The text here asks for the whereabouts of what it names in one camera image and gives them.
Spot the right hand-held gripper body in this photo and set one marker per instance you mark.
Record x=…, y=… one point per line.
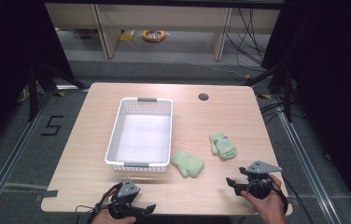
x=259, y=179

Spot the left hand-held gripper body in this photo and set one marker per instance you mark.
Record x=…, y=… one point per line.
x=127, y=188

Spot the green mitten with monster face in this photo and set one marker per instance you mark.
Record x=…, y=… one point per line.
x=223, y=146

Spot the plain green mitten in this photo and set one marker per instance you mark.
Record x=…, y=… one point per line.
x=188, y=164

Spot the white plastic basket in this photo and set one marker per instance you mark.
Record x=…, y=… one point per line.
x=143, y=137

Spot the person's right hand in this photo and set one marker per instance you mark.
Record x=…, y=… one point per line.
x=268, y=207

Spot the person's left hand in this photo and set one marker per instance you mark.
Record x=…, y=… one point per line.
x=114, y=220

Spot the black metal stand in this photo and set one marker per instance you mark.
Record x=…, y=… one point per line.
x=284, y=90
x=36, y=87

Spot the black curtain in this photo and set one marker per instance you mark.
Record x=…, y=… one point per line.
x=11, y=62
x=332, y=93

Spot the yellow packet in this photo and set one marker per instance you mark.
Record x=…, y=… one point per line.
x=127, y=36

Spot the light wooden shelf unit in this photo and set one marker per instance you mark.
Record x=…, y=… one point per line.
x=164, y=18

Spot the aluminium floor rail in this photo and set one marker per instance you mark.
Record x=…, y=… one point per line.
x=307, y=161
x=11, y=155

